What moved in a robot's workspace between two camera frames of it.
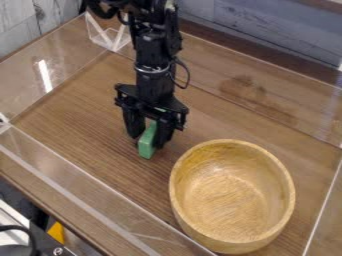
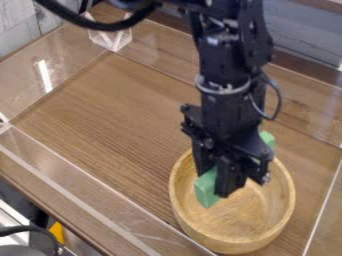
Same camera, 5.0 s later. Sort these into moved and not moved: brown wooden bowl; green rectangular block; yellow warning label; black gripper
Moved: green rectangular block; black gripper
Not moved: brown wooden bowl; yellow warning label
